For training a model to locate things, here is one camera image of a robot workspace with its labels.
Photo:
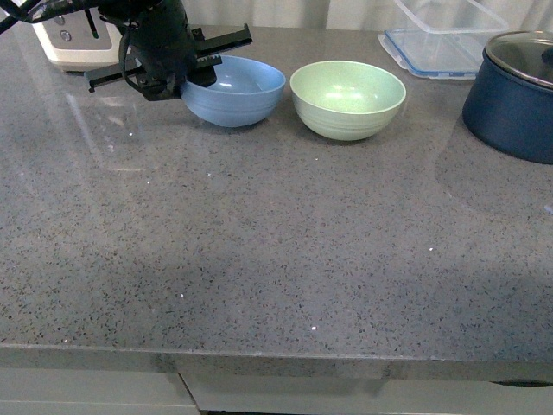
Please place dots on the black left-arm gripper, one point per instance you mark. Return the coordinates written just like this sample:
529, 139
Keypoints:
159, 51

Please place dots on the blue saucepan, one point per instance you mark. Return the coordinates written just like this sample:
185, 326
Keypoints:
510, 114

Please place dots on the blue bowl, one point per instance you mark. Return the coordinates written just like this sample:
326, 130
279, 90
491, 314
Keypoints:
245, 92

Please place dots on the blue-rimmed container lid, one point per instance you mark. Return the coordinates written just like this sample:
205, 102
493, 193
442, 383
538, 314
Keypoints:
447, 56

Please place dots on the green bowl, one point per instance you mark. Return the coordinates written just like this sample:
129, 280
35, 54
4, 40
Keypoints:
346, 100

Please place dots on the glass pot lid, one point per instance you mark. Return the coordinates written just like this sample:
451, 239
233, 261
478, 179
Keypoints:
523, 54

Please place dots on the clear plastic container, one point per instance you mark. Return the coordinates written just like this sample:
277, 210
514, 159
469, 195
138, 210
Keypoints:
452, 16

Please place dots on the cream toaster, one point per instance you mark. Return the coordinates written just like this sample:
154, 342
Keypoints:
79, 41

